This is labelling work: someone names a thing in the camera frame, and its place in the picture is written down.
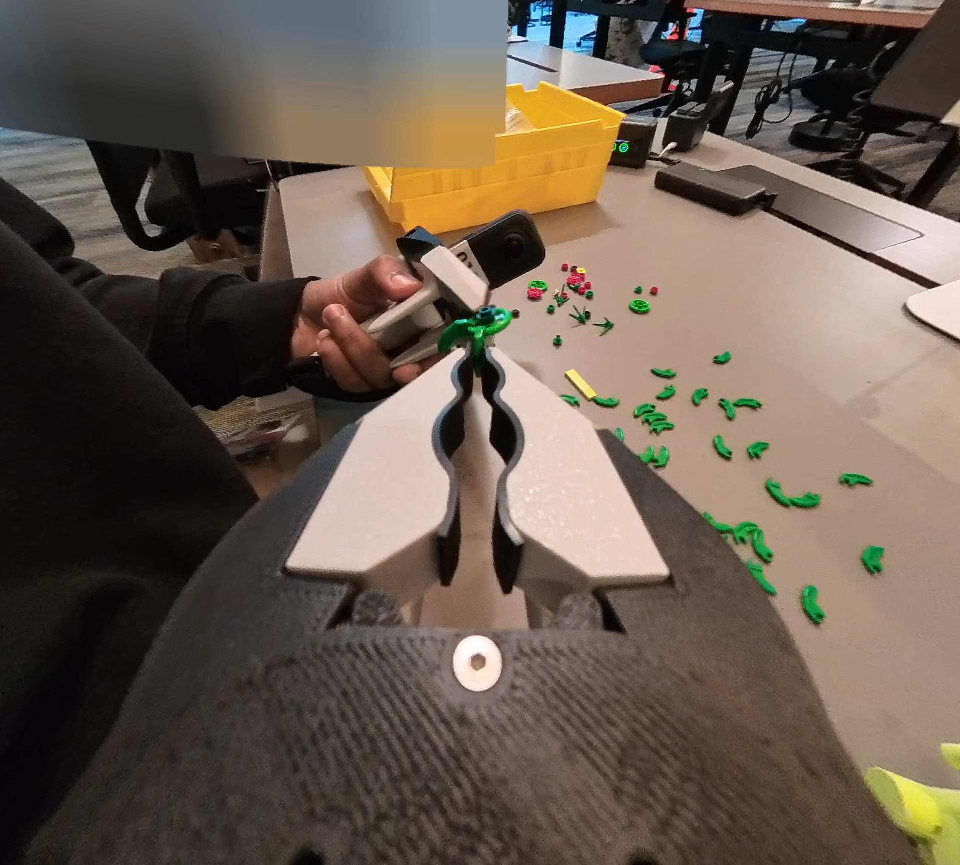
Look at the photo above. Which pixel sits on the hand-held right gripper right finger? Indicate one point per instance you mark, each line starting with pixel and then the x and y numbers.
pixel 585 497

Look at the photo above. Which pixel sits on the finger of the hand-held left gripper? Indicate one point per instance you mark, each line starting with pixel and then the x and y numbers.
pixel 457 276

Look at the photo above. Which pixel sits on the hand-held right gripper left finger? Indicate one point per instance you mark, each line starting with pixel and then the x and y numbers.
pixel 375 497

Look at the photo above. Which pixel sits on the green wheel stem piece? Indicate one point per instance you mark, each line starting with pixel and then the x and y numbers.
pixel 478 351

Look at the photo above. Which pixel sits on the person's left forearm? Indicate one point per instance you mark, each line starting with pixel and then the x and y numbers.
pixel 225 332

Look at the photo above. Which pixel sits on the person's left hand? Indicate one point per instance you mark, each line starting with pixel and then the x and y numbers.
pixel 337 355

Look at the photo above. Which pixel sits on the stacked yellow plastic bins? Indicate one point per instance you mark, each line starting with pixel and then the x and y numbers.
pixel 525 197

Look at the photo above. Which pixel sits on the pile of small flower pieces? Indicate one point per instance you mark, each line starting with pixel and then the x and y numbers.
pixel 576 280

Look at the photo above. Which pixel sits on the yellow flat brick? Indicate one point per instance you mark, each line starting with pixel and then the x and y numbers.
pixel 581 385

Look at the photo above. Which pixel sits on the black charger with green lights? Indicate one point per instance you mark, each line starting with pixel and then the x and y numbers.
pixel 634 145

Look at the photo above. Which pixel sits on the black power bank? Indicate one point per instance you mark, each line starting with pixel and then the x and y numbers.
pixel 712 188

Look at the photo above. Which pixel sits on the black power adapter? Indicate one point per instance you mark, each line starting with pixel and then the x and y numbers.
pixel 694 126

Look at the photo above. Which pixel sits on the scattered green leaf pieces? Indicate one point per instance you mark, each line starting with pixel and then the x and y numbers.
pixel 806 503

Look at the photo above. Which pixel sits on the person's black jacket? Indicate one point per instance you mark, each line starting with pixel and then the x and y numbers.
pixel 90 505

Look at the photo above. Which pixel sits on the black office chair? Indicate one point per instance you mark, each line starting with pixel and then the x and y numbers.
pixel 180 205

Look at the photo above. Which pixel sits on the wooden background desk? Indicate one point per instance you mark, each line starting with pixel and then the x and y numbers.
pixel 825 10

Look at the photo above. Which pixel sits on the white flat device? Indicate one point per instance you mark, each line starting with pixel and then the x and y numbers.
pixel 937 314

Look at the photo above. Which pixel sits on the lime green toy pot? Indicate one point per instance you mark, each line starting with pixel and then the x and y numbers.
pixel 907 805

